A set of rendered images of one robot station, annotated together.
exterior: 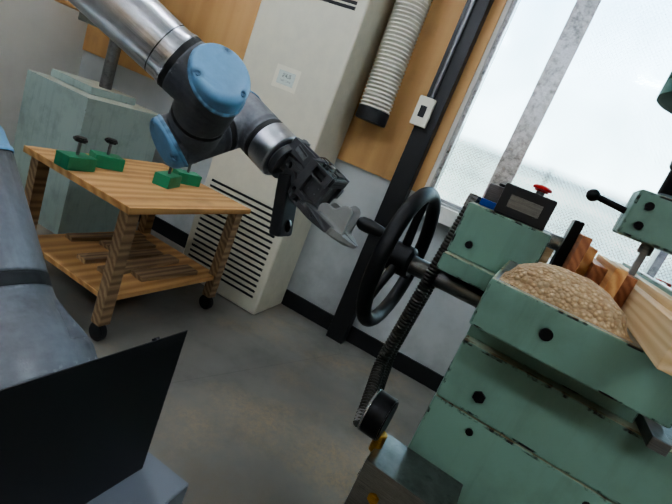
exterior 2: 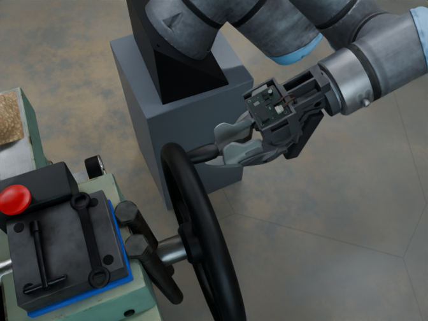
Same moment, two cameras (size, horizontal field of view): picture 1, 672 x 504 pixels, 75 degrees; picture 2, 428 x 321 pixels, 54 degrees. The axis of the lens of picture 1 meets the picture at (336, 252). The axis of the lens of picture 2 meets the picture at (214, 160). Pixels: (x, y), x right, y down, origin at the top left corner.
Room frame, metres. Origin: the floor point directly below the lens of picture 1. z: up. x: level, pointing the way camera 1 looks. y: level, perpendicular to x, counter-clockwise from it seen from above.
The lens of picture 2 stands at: (0.98, -0.25, 1.37)
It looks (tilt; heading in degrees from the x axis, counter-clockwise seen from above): 59 degrees down; 137
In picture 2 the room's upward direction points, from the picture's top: straight up
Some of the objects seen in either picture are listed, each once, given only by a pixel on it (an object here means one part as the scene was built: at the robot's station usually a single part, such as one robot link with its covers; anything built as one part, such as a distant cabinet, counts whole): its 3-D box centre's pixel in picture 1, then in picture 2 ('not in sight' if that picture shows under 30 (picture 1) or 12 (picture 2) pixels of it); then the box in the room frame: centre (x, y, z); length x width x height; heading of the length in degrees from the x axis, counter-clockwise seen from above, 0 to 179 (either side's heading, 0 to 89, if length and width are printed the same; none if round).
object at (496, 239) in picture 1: (500, 241); (76, 260); (0.77, -0.26, 0.91); 0.15 x 0.14 x 0.09; 158
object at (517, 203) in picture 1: (518, 202); (57, 230); (0.76, -0.25, 0.99); 0.13 x 0.11 x 0.06; 158
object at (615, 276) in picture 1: (601, 278); not in sight; (0.68, -0.39, 0.93); 0.24 x 0.01 x 0.06; 158
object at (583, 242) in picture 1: (571, 257); not in sight; (0.71, -0.35, 0.94); 0.20 x 0.01 x 0.08; 158
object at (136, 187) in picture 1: (136, 227); not in sight; (1.71, 0.81, 0.32); 0.66 x 0.57 x 0.64; 159
